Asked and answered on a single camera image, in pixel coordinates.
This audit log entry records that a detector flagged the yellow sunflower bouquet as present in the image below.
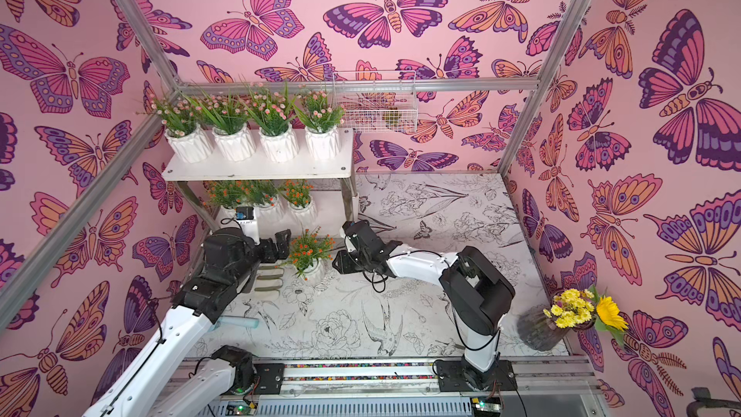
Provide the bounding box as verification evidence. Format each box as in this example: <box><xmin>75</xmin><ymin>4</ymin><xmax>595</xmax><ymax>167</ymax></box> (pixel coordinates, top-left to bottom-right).
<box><xmin>542</xmin><ymin>285</ymin><xmax>628</xmax><ymax>347</ymax></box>

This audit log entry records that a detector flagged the white wire basket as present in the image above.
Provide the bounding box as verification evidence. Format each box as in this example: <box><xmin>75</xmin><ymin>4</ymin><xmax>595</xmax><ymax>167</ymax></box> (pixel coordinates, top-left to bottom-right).
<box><xmin>332</xmin><ymin>66</ymin><xmax>419</xmax><ymax>134</ymax></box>

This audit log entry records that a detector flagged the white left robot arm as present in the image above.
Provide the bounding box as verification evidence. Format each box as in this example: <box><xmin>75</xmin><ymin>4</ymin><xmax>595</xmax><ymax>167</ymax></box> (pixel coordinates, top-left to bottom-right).
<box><xmin>85</xmin><ymin>228</ymin><xmax>291</xmax><ymax>416</ymax></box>

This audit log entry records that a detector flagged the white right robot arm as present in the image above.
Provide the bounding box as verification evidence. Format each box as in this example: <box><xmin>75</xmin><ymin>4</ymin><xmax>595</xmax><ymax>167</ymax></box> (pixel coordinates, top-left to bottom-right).
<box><xmin>332</xmin><ymin>220</ymin><xmax>515</xmax><ymax>391</ymax></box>

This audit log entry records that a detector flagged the white two-tier rack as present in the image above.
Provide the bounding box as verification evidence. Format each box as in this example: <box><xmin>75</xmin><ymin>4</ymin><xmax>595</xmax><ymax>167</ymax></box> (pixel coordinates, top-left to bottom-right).
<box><xmin>162</xmin><ymin>129</ymin><xmax>359</xmax><ymax>237</ymax></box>

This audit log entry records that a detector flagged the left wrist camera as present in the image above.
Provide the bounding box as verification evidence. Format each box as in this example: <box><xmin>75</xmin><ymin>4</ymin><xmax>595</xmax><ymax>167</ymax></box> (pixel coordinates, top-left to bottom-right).
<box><xmin>235</xmin><ymin>206</ymin><xmax>261</xmax><ymax>244</ymax></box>

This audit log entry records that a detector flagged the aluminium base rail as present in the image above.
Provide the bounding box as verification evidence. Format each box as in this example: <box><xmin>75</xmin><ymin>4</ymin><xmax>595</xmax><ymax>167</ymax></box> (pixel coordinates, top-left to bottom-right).
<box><xmin>109</xmin><ymin>355</ymin><xmax>609</xmax><ymax>417</ymax></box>

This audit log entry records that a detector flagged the pink flower pot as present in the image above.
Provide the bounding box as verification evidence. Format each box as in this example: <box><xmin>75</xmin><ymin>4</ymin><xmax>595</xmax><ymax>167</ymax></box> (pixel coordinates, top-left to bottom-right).
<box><xmin>245</xmin><ymin>84</ymin><xmax>299</xmax><ymax>163</ymax></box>
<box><xmin>296</xmin><ymin>91</ymin><xmax>345</xmax><ymax>161</ymax></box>
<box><xmin>144</xmin><ymin>94</ymin><xmax>214</xmax><ymax>164</ymax></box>
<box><xmin>189</xmin><ymin>93</ymin><xmax>256</xmax><ymax>162</ymax></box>

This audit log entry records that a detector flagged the light blue tube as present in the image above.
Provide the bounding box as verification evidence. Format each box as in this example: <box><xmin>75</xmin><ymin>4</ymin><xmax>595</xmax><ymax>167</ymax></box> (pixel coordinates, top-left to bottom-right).
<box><xmin>215</xmin><ymin>316</ymin><xmax>260</xmax><ymax>329</ymax></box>

